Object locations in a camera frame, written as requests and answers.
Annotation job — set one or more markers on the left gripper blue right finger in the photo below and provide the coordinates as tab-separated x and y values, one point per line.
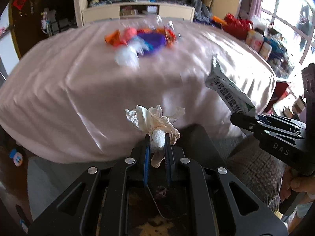
169	160

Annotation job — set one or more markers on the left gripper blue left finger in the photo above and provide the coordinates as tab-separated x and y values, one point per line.
146	159

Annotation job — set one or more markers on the white tissue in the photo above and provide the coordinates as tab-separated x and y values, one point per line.
153	122

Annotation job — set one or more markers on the white plastic bag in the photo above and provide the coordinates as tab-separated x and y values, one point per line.
127	55

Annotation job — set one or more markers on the purple plastic bowl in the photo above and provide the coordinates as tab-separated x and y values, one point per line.
153	42

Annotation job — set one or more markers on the red orange snack wrapper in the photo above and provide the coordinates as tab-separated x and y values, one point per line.
170	37

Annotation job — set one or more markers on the orange paper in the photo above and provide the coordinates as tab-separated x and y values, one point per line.
113	38

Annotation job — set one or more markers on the pink plastic cup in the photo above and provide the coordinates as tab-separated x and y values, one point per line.
129	33

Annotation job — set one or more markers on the black trash bin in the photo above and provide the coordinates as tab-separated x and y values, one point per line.
197	145

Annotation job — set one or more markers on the person's right hand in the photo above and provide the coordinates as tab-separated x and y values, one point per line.
293	183

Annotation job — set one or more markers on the plaid cushion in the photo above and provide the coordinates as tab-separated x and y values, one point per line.
259	171

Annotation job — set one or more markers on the pink satin tablecloth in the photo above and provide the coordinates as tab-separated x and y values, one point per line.
65	100

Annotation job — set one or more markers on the white canister with label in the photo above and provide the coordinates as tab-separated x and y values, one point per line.
254	40

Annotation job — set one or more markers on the red plastic bag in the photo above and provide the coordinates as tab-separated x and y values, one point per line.
238	28

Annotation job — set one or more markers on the cartoon duck sticker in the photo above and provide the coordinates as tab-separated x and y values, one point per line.
17	157

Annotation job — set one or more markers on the orange stick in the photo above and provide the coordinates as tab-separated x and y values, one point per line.
218	20

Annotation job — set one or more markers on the beige TV cabinet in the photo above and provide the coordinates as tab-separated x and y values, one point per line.
137	9

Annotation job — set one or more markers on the dark brown door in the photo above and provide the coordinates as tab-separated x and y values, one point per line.
27	26

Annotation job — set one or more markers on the red diamond door decoration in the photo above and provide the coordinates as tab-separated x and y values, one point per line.
19	4

